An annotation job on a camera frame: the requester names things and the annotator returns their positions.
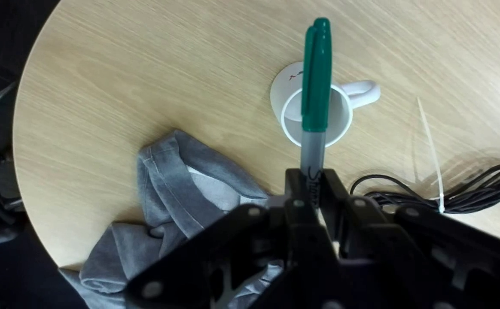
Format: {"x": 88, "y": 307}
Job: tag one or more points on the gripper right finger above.
{"x": 404, "y": 249}

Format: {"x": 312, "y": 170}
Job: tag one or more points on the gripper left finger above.
{"x": 250, "y": 253}

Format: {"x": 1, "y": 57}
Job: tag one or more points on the green marker pen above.
{"x": 316, "y": 86}

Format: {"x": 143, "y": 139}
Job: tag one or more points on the white mug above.
{"x": 318, "y": 109}

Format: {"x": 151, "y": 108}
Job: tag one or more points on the white zip tie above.
{"x": 431, "y": 150}

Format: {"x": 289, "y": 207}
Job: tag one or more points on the grey cloth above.
{"x": 177, "y": 206}

